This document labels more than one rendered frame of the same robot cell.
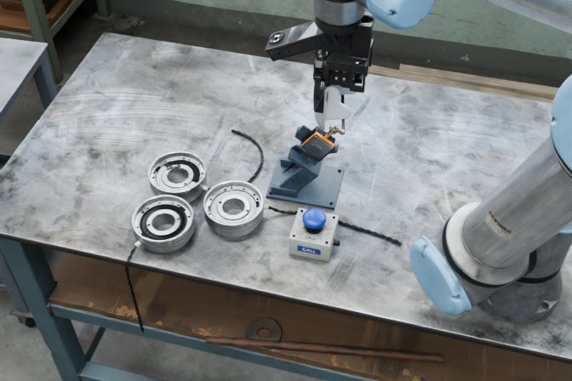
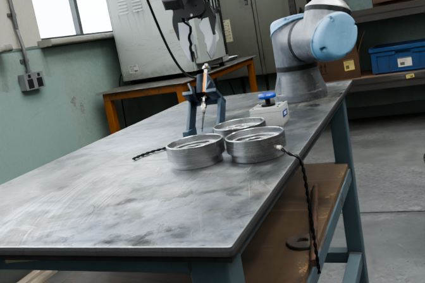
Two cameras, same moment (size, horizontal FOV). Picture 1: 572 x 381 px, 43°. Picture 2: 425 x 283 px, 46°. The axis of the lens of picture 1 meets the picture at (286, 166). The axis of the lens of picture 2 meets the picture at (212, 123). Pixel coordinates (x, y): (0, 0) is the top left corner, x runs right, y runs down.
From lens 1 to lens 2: 152 cm
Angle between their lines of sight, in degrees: 77
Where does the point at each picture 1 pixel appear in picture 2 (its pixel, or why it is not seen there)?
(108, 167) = (154, 191)
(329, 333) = (298, 220)
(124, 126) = (88, 198)
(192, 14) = not seen: outside the picture
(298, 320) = (286, 232)
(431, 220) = not seen: hidden behind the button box
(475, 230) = not seen: outside the picture
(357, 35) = not seen: outside the picture
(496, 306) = (322, 87)
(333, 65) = not seen: outside the picture
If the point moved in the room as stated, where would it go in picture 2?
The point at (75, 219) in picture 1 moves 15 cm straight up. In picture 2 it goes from (234, 187) to (217, 86)
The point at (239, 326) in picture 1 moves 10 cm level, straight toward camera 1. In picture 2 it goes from (295, 254) to (343, 246)
